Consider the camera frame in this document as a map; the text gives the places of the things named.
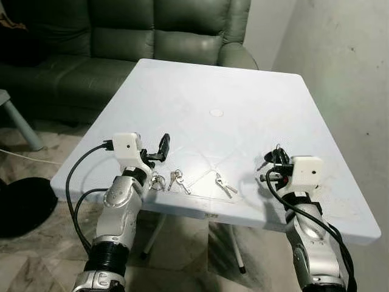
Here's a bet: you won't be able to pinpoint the green leather sofa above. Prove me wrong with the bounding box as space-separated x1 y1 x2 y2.
0 0 260 126

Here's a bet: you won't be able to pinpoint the white floor cable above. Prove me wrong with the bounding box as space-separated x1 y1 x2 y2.
0 147 64 166

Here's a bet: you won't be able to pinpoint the grey slanted furniture leg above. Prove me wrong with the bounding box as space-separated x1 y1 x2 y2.
0 89 45 152

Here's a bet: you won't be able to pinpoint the white plastic folding table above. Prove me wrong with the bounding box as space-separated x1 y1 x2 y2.
50 58 382 274

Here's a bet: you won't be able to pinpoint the dark bundle on sofa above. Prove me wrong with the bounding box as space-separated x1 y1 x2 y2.
0 11 44 68

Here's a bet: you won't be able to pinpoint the black round floor base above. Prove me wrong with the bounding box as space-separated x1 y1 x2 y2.
0 177 59 239

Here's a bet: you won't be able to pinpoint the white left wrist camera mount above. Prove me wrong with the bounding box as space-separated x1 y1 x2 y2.
112 132 146 169

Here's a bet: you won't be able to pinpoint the black-headed key bunch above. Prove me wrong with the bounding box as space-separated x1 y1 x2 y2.
256 144 285 172

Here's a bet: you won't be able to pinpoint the silver key bunch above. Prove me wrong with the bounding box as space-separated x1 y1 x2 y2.
168 170 191 195

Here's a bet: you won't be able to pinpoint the white metal table leg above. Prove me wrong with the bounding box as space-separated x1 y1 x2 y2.
227 223 247 274
140 213 167 260

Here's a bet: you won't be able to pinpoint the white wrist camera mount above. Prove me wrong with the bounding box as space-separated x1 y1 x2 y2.
112 132 146 169
290 156 324 194

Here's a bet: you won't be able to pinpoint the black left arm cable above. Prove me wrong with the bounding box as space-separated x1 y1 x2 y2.
65 141 115 254

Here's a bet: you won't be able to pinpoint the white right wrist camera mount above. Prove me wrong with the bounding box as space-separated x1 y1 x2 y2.
290 156 324 194

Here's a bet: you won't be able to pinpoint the silver keys on large ring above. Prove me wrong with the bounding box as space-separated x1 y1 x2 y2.
148 173 167 191

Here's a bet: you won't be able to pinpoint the silver key pair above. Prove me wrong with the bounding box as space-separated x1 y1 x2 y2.
214 172 239 199

